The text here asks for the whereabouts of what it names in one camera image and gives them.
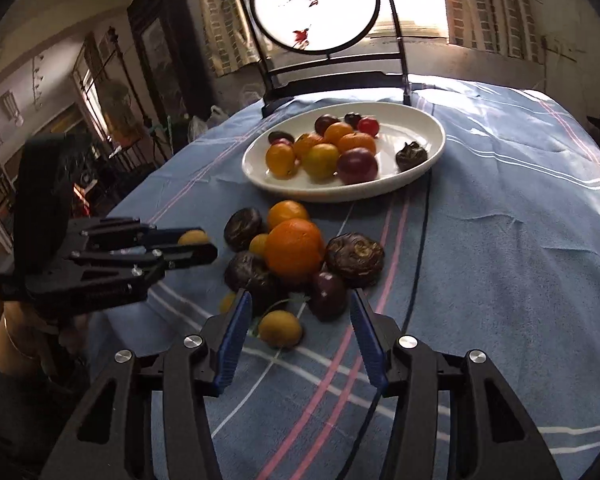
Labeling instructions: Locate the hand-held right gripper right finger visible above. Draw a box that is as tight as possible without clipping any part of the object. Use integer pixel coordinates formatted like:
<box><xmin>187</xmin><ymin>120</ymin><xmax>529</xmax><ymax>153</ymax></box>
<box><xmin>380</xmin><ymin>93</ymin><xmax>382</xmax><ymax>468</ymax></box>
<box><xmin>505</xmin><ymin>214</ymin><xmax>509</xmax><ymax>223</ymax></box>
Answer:
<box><xmin>348</xmin><ymin>287</ymin><xmax>565</xmax><ymax>480</ymax></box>

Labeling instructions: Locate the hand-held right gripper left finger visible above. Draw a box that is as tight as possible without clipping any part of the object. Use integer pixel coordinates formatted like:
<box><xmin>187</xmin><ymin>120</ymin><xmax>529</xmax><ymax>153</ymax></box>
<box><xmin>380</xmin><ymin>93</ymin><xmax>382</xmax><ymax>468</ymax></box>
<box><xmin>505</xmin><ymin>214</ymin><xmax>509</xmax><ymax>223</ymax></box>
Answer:
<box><xmin>39</xmin><ymin>288</ymin><xmax>254</xmax><ymax>480</ymax></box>

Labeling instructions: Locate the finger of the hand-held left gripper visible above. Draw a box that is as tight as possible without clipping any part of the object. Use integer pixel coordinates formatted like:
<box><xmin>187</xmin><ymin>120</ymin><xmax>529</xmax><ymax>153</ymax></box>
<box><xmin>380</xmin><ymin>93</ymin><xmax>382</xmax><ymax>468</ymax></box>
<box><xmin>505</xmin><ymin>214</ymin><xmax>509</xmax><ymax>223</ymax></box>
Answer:
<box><xmin>69</xmin><ymin>243</ymin><xmax>219</xmax><ymax>287</ymax></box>
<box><xmin>80</xmin><ymin>216</ymin><xmax>183</xmax><ymax>253</ymax></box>

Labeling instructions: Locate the small smooth orange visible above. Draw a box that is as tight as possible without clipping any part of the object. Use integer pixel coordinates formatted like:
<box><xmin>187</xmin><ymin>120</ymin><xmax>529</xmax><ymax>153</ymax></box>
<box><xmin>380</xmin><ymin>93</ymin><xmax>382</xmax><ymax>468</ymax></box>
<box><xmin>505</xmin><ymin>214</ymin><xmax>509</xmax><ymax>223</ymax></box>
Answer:
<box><xmin>265</xmin><ymin>143</ymin><xmax>297</xmax><ymax>178</ymax></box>
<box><xmin>266</xmin><ymin>200</ymin><xmax>311</xmax><ymax>228</ymax></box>
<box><xmin>293</xmin><ymin>133</ymin><xmax>325</xmax><ymax>158</ymax></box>

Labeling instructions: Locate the yellow-green plum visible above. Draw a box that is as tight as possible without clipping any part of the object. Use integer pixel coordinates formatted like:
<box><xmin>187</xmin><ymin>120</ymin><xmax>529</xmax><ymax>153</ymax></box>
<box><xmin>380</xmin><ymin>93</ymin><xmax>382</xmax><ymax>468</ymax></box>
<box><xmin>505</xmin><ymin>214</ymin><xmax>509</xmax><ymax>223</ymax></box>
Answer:
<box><xmin>302</xmin><ymin>143</ymin><xmax>341</xmax><ymax>180</ymax></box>

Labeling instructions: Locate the purple plum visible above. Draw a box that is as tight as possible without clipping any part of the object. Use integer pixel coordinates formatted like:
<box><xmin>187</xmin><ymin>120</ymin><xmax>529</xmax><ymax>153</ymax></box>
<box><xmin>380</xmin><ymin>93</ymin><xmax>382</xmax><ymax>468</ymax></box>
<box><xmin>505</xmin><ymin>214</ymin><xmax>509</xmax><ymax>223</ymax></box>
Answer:
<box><xmin>336</xmin><ymin>147</ymin><xmax>379</xmax><ymax>185</ymax></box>
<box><xmin>314</xmin><ymin>114</ymin><xmax>342</xmax><ymax>136</ymax></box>

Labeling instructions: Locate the mandarin orange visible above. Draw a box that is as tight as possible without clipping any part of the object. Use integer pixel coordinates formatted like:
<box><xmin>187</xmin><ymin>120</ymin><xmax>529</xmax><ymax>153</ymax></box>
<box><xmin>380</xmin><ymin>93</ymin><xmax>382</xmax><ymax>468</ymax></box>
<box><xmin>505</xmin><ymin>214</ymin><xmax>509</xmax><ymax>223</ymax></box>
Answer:
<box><xmin>323</xmin><ymin>122</ymin><xmax>356</xmax><ymax>146</ymax></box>
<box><xmin>337</xmin><ymin>132</ymin><xmax>377</xmax><ymax>157</ymax></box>
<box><xmin>265</xmin><ymin>218</ymin><xmax>327</xmax><ymax>278</ymax></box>

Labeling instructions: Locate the white ceramic plate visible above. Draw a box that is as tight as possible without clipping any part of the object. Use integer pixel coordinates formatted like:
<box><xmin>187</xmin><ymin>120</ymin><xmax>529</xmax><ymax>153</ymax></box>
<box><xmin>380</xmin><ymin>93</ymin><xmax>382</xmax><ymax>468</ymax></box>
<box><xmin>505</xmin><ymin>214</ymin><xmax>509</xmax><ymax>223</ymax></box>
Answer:
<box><xmin>241</xmin><ymin>101</ymin><xmax>447</xmax><ymax>204</ymax></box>

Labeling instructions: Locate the person's left hand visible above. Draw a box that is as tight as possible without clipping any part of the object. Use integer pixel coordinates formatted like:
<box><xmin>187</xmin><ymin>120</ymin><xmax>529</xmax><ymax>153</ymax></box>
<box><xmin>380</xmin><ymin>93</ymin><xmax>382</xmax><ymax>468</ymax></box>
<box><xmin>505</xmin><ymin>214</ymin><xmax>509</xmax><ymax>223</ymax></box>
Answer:
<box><xmin>2</xmin><ymin>302</ymin><xmax>90</xmax><ymax>361</ymax></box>

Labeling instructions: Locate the large wrinkled dark date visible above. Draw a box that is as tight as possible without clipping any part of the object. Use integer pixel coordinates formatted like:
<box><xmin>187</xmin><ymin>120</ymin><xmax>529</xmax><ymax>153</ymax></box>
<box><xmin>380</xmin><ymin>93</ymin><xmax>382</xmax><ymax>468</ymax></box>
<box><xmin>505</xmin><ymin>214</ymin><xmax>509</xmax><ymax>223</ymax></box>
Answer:
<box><xmin>325</xmin><ymin>232</ymin><xmax>386</xmax><ymax>289</ymax></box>

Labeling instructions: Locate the clear plastic bag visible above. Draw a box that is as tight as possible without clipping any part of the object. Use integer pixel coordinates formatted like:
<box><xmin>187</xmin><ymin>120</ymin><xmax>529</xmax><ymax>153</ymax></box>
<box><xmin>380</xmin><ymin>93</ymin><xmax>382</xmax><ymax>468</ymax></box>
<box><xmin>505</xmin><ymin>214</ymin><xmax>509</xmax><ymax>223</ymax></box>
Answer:
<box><xmin>187</xmin><ymin>105</ymin><xmax>231</xmax><ymax>141</ymax></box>

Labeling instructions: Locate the blue striped tablecloth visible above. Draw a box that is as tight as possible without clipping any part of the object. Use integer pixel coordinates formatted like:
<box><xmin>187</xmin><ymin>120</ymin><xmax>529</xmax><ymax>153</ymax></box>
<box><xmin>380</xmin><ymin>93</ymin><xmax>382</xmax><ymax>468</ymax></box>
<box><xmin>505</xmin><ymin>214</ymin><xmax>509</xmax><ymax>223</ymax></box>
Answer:
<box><xmin>87</xmin><ymin>74</ymin><xmax>600</xmax><ymax>480</ymax></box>

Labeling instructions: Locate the checked curtain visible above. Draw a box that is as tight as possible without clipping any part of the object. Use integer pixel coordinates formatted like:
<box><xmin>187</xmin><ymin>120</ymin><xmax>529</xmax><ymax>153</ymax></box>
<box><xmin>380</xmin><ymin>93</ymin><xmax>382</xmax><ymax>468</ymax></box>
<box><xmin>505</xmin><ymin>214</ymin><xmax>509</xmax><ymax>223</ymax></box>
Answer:
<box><xmin>195</xmin><ymin>0</ymin><xmax>261</xmax><ymax>78</ymax></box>
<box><xmin>442</xmin><ymin>0</ymin><xmax>548</xmax><ymax>63</ymax></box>

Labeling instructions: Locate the bird painting table screen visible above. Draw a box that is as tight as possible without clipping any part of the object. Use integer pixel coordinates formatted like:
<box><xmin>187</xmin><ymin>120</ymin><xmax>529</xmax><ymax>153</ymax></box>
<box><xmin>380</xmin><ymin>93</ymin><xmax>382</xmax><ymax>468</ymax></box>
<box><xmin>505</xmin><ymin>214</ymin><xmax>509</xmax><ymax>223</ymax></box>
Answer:
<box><xmin>230</xmin><ymin>0</ymin><xmax>414</xmax><ymax>119</ymax></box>

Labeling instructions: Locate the bright window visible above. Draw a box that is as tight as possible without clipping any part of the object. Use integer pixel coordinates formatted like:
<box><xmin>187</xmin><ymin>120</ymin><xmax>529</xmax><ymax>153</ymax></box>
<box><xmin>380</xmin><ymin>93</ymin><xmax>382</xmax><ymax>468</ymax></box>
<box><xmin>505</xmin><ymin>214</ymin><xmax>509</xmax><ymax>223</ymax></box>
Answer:
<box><xmin>230</xmin><ymin>0</ymin><xmax>451</xmax><ymax>41</ymax></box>

